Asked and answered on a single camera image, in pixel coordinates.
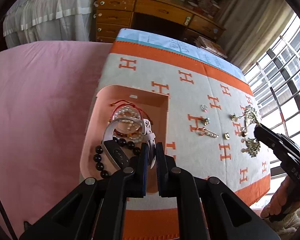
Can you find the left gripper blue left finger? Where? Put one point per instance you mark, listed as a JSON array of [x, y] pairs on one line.
[[143, 168]]

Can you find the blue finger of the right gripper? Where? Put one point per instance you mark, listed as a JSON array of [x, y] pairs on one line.
[[268, 137]]

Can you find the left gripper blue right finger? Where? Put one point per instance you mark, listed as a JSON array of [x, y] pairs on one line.
[[162, 171]]

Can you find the gold leaf hair comb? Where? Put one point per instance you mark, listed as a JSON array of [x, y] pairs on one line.
[[252, 146]]

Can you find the pink smart watch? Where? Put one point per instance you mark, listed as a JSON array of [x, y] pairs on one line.
[[113, 146]]

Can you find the round gold pendant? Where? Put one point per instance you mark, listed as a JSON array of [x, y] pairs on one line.
[[226, 136]]

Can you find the pink jewelry box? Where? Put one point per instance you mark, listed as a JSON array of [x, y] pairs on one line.
[[113, 102]]

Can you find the gold rhinestone hair clip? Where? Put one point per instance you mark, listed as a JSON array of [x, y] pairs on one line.
[[201, 131]]

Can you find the right hand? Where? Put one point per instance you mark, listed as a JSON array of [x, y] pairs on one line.
[[281, 197]]

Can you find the orange H pattern blanket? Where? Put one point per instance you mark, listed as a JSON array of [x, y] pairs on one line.
[[196, 90]]

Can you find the window with metal bars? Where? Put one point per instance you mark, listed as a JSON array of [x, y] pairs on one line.
[[275, 81]]

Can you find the stack of books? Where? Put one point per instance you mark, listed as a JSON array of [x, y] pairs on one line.
[[210, 46]]

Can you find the blue tree pattern sheet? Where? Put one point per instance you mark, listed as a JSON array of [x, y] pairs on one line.
[[179, 47]]

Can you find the pink bed sheet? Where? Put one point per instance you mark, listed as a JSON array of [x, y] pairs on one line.
[[46, 91]]

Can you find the beige curtain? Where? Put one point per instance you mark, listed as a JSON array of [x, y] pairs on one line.
[[251, 26]]

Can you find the wooden desk with drawers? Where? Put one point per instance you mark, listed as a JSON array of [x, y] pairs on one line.
[[170, 18]]

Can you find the white lace covered furniture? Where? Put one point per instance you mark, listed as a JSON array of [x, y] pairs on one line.
[[47, 20]]

